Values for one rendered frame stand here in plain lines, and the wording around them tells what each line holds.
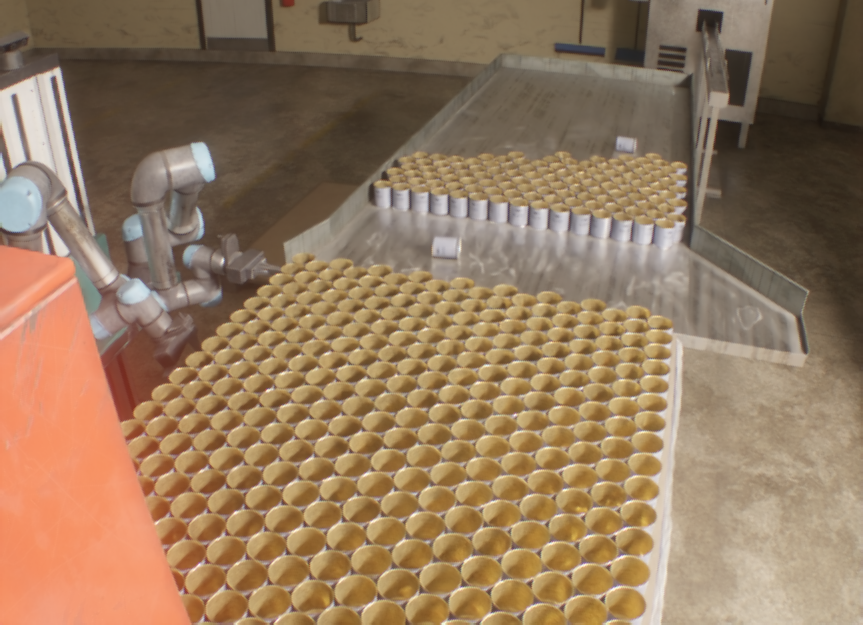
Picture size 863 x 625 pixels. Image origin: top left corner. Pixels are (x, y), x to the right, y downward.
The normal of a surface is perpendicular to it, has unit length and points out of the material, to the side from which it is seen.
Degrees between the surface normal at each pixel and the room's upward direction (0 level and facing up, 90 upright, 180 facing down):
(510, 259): 0
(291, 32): 90
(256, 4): 90
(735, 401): 0
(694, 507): 0
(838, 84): 90
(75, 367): 90
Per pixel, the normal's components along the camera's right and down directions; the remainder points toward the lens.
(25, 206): 0.17, 0.40
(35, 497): 0.95, 0.16
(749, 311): 0.00, -0.85
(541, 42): -0.31, 0.51
